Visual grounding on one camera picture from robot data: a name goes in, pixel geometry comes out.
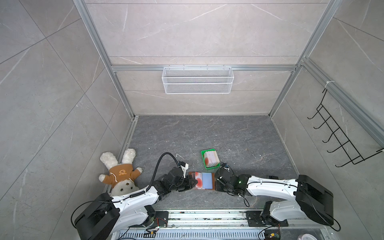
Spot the brown leather card holder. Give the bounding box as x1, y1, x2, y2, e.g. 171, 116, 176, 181
189, 172, 216, 190

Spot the pink red credit card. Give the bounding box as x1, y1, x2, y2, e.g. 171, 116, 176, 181
195, 172, 204, 189

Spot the green plastic card bin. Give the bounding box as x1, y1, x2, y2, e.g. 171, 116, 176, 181
201, 149, 220, 170

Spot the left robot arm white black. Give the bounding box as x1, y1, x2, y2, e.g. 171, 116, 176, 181
71, 167, 198, 240

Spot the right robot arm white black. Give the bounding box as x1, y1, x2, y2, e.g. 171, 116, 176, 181
215, 163, 338, 227

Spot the stack of cards in bin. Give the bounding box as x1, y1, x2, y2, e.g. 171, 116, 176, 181
203, 151, 220, 168

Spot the white teddy bear brown shirt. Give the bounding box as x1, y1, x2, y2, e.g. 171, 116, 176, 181
99, 149, 143, 197

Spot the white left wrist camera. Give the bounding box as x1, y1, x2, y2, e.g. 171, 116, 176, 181
179, 161, 189, 172

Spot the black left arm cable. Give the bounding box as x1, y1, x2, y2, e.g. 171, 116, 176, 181
146, 152, 181, 193

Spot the aluminium front rail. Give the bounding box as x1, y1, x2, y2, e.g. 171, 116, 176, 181
82, 209, 332, 230

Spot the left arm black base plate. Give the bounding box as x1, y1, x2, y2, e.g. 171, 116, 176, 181
143, 211, 169, 229

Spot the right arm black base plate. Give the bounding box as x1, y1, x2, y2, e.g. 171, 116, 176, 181
246, 211, 289, 227

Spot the white wire mesh basket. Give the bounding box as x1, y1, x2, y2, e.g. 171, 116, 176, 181
162, 67, 234, 95

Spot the black wire hook rack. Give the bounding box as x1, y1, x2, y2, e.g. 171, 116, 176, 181
307, 89, 384, 168

